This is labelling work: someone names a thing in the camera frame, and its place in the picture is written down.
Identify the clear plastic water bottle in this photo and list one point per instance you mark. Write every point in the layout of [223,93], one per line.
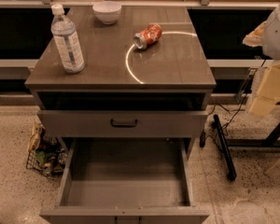
[66,39]

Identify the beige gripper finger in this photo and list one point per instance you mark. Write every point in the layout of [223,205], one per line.
[267,94]

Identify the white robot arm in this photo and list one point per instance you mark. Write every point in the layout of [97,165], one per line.
[267,36]

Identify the open middle drawer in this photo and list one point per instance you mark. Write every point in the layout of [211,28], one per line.
[125,181]

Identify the grey drawer cabinet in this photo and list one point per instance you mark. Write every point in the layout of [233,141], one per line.
[170,75]

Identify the closed upper drawer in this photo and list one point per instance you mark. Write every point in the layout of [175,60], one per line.
[147,124]

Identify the wire basket with trash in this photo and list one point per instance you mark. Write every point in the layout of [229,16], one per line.
[46,155]

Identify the white ceramic bowl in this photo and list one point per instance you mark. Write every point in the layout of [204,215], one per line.
[107,12]

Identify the crushed orange soda can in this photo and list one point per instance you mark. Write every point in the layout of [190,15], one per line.
[150,35]

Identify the black stand leg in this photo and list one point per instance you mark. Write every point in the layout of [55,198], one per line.
[222,140]

